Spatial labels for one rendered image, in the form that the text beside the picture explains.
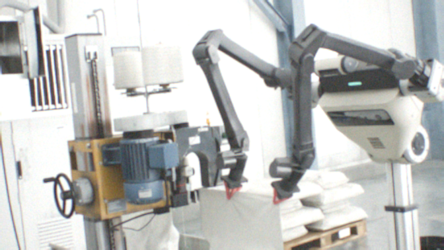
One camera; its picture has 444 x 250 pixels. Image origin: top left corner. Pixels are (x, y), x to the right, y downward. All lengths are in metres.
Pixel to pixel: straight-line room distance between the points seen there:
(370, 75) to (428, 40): 8.72
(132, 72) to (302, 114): 0.88
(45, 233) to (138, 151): 3.11
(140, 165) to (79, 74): 0.45
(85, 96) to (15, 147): 2.76
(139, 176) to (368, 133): 0.91
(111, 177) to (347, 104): 0.97
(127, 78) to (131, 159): 0.43
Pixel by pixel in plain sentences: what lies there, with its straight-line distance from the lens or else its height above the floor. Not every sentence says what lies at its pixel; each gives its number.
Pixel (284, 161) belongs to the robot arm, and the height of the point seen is 1.22.
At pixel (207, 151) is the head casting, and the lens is 2.78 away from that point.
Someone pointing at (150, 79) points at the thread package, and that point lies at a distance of 2.46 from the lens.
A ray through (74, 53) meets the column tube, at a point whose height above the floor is 1.69.
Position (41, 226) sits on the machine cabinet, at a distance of 5.39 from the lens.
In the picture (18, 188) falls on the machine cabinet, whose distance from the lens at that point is 5.30.
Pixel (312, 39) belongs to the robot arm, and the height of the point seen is 1.61.
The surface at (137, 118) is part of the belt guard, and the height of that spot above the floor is 1.41.
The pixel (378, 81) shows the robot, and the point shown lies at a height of 1.46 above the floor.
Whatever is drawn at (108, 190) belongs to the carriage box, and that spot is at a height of 1.14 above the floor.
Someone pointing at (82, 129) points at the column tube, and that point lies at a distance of 2.56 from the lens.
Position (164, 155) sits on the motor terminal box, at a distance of 2.33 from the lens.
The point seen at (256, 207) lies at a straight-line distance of 2.43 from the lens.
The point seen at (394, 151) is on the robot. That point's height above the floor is 1.18.
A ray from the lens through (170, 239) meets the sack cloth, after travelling 3.00.
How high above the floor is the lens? 1.47
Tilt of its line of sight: 3 degrees down
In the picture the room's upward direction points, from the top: 5 degrees counter-clockwise
